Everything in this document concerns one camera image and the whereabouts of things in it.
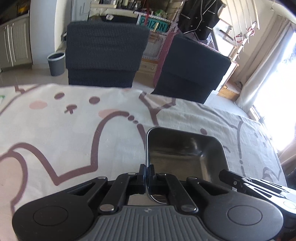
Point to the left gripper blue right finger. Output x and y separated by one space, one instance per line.
151 179

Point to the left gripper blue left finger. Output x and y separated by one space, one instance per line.
142 179

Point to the cartoon bear tablecloth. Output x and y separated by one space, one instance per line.
57 136

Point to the right dark blue chair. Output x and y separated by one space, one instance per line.
171 86

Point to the dark blue chair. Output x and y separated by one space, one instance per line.
104 54
171 86

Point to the pink cushion chair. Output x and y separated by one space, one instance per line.
165 53

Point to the left dark blue chair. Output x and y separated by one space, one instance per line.
104 54

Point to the grey trash bin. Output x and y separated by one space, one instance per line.
56 62

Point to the teal poizon sign box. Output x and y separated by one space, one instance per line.
156 24

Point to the green white packet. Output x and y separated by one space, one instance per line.
1 98

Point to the black vest on hanger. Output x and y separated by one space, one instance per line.
200 17

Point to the wooden staircase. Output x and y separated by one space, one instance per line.
241 26

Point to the grey kitchen cabinet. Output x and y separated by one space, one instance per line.
15 42

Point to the beige window curtain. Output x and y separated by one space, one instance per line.
263 60

